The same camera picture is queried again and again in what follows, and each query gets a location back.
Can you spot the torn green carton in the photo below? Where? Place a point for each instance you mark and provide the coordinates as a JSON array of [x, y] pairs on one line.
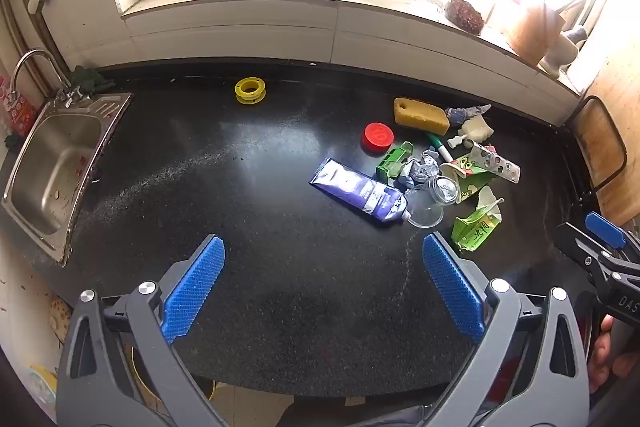
[[472, 232]]

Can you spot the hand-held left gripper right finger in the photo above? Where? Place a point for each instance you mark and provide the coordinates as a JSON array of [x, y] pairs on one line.
[[452, 287]]

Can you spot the stainless steel sink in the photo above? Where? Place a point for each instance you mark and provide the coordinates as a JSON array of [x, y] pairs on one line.
[[50, 167]]

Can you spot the black-framed wooden chair back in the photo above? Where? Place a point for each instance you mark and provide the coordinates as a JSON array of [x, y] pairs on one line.
[[597, 142]]

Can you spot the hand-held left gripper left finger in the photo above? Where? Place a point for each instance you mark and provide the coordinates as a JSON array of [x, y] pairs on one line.
[[195, 287]]

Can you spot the yellow-rimmed trash bin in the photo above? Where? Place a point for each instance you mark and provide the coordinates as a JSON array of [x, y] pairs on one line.
[[139, 374]]

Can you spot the blue white wrapper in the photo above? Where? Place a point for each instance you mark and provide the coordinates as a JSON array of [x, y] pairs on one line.
[[420, 169]]

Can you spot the yellow sponge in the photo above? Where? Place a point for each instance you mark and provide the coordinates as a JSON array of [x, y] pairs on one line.
[[425, 117]]

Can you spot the person's right hand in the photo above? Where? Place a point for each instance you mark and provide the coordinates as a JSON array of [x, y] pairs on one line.
[[612, 352]]

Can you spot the crushed green paper cup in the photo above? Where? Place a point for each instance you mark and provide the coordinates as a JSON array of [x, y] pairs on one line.
[[467, 188]]

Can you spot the white plastic piece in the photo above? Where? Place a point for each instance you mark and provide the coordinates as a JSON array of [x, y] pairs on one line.
[[475, 129]]

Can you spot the clear plastic cup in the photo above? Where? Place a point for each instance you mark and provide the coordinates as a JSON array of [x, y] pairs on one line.
[[444, 191]]

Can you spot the red round lid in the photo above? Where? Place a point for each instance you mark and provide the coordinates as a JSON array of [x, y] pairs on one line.
[[379, 137]]

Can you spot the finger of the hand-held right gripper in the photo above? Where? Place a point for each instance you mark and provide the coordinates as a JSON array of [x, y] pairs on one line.
[[606, 228], [582, 248]]

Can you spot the purple squeeze tube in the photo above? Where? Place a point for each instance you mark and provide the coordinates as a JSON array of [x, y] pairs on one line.
[[350, 187]]

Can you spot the wooden cutting board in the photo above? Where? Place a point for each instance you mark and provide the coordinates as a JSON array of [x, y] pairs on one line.
[[532, 34]]

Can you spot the yellow tape spool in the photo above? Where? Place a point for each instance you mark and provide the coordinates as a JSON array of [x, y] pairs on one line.
[[239, 93]]

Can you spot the green white marker pen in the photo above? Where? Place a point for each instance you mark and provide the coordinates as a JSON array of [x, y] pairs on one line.
[[440, 148]]

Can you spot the dark green cloth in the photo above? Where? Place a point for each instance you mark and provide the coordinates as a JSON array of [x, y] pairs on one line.
[[90, 79]]

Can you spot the bowl of red dried food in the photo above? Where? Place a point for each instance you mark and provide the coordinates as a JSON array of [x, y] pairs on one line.
[[465, 14]]

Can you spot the red soap bottle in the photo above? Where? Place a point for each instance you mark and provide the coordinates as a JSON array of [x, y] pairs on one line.
[[17, 112]]

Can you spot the chrome faucet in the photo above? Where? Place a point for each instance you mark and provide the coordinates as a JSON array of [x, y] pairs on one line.
[[68, 95]]

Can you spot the white ceramic jar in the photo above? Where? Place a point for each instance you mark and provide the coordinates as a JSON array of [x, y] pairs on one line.
[[557, 54]]

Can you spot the green toy truck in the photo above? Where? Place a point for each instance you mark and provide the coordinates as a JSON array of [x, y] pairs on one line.
[[392, 162]]

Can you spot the pot with patterned lid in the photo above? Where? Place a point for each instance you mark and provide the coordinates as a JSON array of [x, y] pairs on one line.
[[61, 319]]

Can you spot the silver blister pack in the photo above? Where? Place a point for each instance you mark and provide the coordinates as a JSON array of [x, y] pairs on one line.
[[495, 162]]

